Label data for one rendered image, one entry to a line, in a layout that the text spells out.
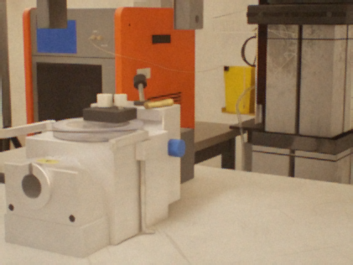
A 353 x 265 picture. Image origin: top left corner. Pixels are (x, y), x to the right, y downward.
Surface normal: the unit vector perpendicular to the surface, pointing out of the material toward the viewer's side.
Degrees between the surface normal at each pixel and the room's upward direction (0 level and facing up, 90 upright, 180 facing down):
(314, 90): 90
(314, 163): 90
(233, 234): 0
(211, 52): 90
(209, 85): 90
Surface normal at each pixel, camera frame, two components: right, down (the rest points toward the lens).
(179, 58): 0.86, 0.09
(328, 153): -0.56, 0.14
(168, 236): 0.00, -0.99
